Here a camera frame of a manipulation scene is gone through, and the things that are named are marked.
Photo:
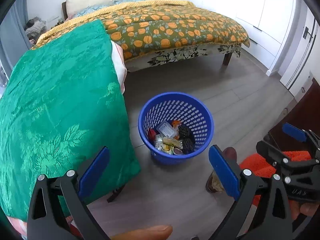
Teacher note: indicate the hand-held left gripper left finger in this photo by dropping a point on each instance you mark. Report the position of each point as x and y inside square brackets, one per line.
[95, 172]

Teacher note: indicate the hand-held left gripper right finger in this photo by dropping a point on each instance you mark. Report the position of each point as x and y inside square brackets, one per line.
[225, 171]

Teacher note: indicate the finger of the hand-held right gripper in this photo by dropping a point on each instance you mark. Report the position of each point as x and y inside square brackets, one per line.
[272, 155]
[295, 132]

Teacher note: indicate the crushed can with wrapper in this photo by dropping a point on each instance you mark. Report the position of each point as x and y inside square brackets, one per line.
[178, 151]

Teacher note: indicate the blue plastic mesh bin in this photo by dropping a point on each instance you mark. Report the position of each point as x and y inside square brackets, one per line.
[162, 158]

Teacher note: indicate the orange snack wrapper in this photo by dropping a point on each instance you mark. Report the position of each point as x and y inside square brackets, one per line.
[176, 123]

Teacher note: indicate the white food wrapper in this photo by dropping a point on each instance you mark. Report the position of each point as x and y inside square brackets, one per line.
[159, 143]

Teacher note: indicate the clear plastic box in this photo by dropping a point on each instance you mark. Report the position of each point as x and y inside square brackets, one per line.
[166, 128]

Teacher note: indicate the person's right hand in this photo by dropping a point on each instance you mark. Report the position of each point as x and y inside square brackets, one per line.
[302, 208]

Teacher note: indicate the person's left hand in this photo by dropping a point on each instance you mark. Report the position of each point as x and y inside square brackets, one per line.
[150, 232]

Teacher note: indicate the brown furry slipper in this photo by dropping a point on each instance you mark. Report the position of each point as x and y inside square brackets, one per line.
[228, 153]

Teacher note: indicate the dark brown wooden cabinet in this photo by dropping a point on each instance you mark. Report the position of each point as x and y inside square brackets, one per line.
[302, 115]

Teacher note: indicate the dark table leg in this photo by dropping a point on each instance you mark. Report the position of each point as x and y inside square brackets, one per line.
[116, 193]

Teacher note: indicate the white door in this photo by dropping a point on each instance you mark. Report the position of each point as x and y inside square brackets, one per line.
[297, 62]

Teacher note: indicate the green floral tablecloth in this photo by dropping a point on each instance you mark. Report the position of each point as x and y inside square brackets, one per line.
[62, 105]

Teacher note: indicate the dark wooden bed leg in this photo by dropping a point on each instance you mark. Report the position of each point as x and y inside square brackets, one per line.
[227, 58]

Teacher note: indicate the floral bed skirt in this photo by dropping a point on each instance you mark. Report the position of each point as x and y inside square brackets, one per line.
[175, 55]

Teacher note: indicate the white wardrobe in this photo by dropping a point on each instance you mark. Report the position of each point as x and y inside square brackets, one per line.
[250, 5]

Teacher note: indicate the bed with orange floral quilt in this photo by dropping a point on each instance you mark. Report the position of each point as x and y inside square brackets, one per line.
[162, 30]

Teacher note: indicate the pile of clothes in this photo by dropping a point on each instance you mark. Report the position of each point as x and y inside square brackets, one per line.
[35, 28]

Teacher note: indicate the grey-blue curtain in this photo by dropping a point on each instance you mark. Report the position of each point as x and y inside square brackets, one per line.
[12, 30]

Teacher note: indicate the dark wooden headboard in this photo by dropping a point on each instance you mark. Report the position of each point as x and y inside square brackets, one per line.
[64, 10]

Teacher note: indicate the white wall socket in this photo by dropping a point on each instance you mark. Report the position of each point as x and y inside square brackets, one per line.
[53, 18]

